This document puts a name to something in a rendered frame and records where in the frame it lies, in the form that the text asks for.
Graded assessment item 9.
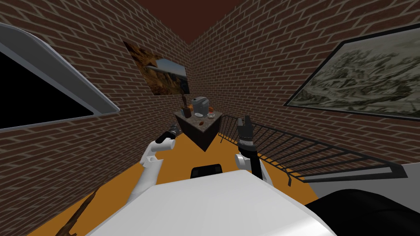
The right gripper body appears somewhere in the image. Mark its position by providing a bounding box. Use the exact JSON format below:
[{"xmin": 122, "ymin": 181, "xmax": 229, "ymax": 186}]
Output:
[{"xmin": 237, "ymin": 126, "xmax": 255, "ymax": 142}]

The dark cabinet with stone top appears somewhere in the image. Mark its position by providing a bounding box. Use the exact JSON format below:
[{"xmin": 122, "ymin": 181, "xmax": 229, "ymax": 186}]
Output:
[{"xmin": 173, "ymin": 93, "xmax": 224, "ymax": 152}]

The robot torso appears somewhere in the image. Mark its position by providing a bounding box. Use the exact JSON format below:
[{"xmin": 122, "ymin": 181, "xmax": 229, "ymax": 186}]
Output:
[{"xmin": 84, "ymin": 163, "xmax": 338, "ymax": 236}]

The brown wooden stick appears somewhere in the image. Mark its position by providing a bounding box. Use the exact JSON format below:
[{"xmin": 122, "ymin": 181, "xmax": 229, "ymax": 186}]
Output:
[{"xmin": 54, "ymin": 189, "xmax": 98, "ymax": 236}]

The grey framed dark window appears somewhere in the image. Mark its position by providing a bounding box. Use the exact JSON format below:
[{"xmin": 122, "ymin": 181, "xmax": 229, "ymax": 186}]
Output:
[{"xmin": 0, "ymin": 22, "xmax": 121, "ymax": 134}]

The black wire railing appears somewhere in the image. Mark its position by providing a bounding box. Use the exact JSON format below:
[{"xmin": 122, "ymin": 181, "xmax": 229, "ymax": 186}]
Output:
[{"xmin": 218, "ymin": 114, "xmax": 409, "ymax": 187}]

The brown landscape wall picture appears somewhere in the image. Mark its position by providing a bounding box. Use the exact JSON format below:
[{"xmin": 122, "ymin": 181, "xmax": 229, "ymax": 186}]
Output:
[{"xmin": 123, "ymin": 41, "xmax": 191, "ymax": 97}]

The black framed grey wall picture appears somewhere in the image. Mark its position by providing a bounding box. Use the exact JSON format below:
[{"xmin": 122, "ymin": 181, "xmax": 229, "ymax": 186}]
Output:
[{"xmin": 283, "ymin": 23, "xmax": 420, "ymax": 123}]

